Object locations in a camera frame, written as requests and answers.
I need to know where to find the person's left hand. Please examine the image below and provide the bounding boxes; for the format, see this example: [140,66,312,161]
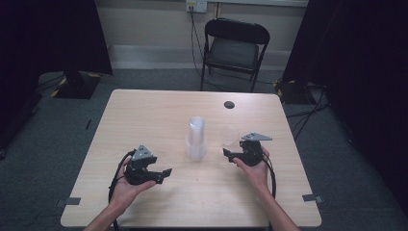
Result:
[109,165,158,210]

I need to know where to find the single clear plastic cup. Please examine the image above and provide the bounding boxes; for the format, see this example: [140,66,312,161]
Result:
[218,127,242,151]

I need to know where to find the stack of clear plastic cups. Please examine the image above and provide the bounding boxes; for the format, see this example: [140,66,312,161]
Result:
[185,115,208,162]

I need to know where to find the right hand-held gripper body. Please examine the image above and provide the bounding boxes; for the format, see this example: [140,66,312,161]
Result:
[238,132,273,167]

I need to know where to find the right hand-held gripper cable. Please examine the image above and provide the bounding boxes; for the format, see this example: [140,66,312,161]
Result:
[261,149,278,231]

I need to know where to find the hand-held gripper cable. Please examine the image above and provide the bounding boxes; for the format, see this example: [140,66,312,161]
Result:
[261,149,278,231]
[107,149,138,231]

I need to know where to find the black floor cables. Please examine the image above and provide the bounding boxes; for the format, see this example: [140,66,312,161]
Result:
[284,82,331,141]

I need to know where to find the black folding chair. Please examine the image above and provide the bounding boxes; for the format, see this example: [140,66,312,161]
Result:
[199,17,271,93]

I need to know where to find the person's right hand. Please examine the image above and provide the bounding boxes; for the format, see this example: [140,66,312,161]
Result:
[232,145,271,194]

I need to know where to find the left hand-held gripper cable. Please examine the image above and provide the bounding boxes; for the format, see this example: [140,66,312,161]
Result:
[107,149,138,231]

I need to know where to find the dark curtain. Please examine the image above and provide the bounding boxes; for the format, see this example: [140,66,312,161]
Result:
[281,0,408,213]
[0,0,114,152]

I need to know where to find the white wall socket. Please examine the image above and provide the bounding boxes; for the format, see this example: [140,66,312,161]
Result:
[186,0,208,13]

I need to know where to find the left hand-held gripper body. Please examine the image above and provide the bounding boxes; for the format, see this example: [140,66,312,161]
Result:
[123,144,159,187]

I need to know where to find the black stand base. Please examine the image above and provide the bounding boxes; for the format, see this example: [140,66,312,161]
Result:
[274,78,314,106]
[50,69,103,100]

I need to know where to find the grey tape strip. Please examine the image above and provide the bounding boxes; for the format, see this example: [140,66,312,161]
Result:
[301,193,323,204]
[56,196,82,208]

